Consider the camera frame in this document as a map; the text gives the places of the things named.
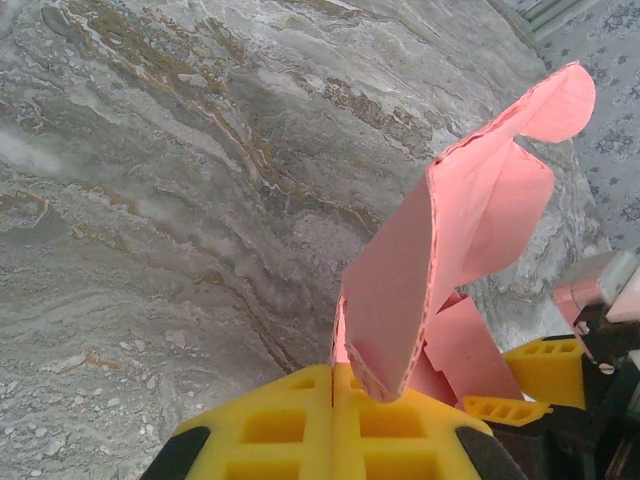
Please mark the pink paper box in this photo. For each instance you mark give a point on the pink paper box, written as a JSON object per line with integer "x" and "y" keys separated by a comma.
{"x": 400, "y": 280}

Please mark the aluminium frame post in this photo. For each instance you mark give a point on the aluminium frame post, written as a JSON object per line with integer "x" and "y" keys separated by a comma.
{"x": 560, "y": 15}

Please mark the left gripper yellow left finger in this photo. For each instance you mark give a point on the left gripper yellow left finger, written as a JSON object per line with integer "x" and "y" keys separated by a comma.
{"x": 280, "y": 435}

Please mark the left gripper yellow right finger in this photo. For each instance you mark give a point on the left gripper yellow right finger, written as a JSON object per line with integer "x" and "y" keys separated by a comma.
{"x": 400, "y": 440}

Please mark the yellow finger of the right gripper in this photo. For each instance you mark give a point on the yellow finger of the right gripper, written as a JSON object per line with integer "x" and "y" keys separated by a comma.
{"x": 505, "y": 410}
{"x": 550, "y": 370}

